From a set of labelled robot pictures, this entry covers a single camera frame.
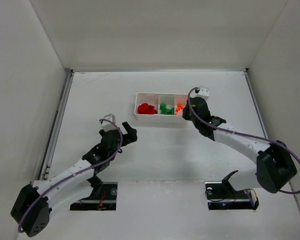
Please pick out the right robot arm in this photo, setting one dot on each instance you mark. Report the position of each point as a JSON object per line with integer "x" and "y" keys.
{"x": 274, "y": 166}

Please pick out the white divided plastic container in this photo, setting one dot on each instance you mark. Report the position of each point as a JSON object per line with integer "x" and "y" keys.
{"x": 170, "y": 99}

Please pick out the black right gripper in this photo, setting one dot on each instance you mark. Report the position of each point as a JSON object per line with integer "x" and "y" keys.
{"x": 188, "y": 113}

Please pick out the orange lego pile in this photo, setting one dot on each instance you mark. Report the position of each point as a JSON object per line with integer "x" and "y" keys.
{"x": 178, "y": 109}

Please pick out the red arched duplo brick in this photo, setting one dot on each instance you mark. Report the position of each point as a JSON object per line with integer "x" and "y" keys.
{"x": 151, "y": 110}

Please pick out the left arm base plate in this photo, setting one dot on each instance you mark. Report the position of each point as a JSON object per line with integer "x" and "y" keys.
{"x": 104, "y": 199}

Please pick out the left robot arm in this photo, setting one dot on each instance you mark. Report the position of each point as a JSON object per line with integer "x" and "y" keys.
{"x": 35, "y": 205}

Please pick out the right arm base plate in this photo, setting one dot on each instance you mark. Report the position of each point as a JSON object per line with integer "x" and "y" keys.
{"x": 222, "y": 196}

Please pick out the green duplo brick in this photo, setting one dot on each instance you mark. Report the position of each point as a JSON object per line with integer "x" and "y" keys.
{"x": 167, "y": 111}
{"x": 163, "y": 106}

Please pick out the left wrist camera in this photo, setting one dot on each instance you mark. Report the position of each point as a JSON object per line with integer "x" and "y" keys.
{"x": 107, "y": 122}

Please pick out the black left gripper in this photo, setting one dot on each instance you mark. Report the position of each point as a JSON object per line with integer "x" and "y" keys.
{"x": 125, "y": 135}

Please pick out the red printed duplo brick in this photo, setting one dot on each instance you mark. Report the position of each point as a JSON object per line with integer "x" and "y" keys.
{"x": 143, "y": 108}

